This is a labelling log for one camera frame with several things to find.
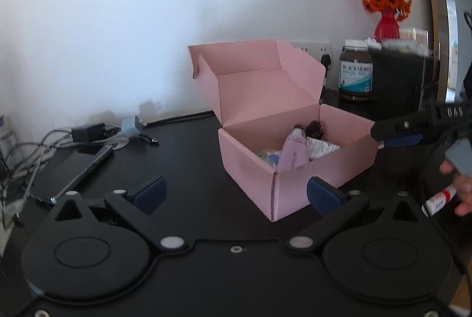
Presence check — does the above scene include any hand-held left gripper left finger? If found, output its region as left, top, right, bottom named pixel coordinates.
left=55, top=176, right=185, bottom=253

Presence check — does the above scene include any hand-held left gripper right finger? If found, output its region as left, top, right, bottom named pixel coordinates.
left=288, top=176, right=423, bottom=253

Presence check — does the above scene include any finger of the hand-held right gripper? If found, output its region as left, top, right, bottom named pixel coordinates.
left=383, top=136, right=425, bottom=150
left=371, top=111, right=439, bottom=142

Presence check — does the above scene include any white cream tube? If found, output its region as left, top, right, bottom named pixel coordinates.
left=307, top=137, right=342, bottom=160

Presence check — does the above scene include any purple cosmetic tube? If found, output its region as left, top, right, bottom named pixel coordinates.
left=276, top=124, right=309, bottom=172

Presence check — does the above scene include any red banded white tube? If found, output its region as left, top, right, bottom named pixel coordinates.
left=421, top=184, right=460, bottom=217

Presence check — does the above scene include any clear plastic bag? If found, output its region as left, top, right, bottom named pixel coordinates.
left=258, top=149, right=283, bottom=168

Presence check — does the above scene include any pink cardboard box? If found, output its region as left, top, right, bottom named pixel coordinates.
left=188, top=39, right=380, bottom=222

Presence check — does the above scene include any black desktop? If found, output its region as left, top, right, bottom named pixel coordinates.
left=0, top=88, right=472, bottom=266

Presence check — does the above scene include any person's right hand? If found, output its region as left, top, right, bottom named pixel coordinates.
left=441, top=160, right=472, bottom=217

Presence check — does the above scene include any black countertop appliance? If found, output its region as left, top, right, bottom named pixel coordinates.
left=369, top=42, right=441, bottom=113

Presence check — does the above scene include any brown supplement bottle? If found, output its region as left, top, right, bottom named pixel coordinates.
left=338, top=39, right=374, bottom=102

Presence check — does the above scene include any grey-blue charger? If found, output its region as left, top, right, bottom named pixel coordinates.
left=121, top=116, right=142, bottom=137

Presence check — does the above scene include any smartphone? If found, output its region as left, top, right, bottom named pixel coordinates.
left=31, top=144, right=114, bottom=205

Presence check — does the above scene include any clear plastic packet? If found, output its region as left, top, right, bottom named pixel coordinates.
left=381, top=39, right=430, bottom=56

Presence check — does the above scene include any black charger adapter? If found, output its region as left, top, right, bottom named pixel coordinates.
left=71, top=123, right=107, bottom=142

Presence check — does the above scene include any cotton swab container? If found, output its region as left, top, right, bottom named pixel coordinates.
left=399, top=27, right=429, bottom=45

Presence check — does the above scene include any red vase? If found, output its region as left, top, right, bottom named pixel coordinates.
left=374, top=9, right=401, bottom=43

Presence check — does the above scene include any black power cable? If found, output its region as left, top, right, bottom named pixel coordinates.
left=145, top=111, right=216, bottom=126

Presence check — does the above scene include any white wall socket panel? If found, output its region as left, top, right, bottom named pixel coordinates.
left=288, top=40, right=333, bottom=61

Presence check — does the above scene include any tangle of cables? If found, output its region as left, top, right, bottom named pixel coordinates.
left=0, top=129, right=74, bottom=229

